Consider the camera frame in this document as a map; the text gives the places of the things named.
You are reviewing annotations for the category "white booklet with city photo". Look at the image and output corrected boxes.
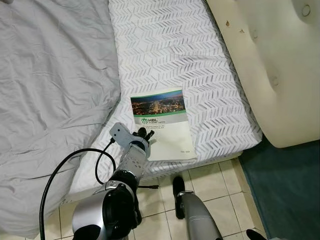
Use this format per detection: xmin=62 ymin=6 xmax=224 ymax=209
xmin=130 ymin=87 xmax=198 ymax=162

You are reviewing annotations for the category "black right robot foot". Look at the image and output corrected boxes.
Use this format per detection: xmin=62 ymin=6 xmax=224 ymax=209
xmin=172 ymin=175 xmax=186 ymax=200

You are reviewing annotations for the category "black robot foot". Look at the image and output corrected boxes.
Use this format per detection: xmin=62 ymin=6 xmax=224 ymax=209
xmin=131 ymin=198 xmax=144 ymax=229
xmin=172 ymin=175 xmax=186 ymax=200

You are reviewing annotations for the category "silver right robot leg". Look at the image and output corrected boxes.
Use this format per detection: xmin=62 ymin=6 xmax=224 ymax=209
xmin=174 ymin=190 xmax=224 ymax=240

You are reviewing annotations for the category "black left robot foot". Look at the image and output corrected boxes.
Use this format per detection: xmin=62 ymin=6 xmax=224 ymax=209
xmin=131 ymin=198 xmax=144 ymax=229

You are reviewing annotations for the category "grey crumpled duvet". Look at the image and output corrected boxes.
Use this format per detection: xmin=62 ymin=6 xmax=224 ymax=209
xmin=0 ymin=0 xmax=124 ymax=239

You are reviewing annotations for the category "cream padded headboard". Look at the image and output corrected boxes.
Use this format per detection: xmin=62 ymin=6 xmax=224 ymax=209
xmin=206 ymin=0 xmax=320 ymax=149

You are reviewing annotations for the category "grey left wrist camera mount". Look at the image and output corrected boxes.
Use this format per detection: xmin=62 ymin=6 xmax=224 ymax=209
xmin=109 ymin=122 xmax=151 ymax=151

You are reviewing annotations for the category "short black cable with plug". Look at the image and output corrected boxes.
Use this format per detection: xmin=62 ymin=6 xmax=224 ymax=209
xmin=94 ymin=138 xmax=160 ymax=190

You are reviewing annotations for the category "long black arm cable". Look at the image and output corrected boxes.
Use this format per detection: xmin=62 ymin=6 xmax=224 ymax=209
xmin=39 ymin=147 xmax=118 ymax=240

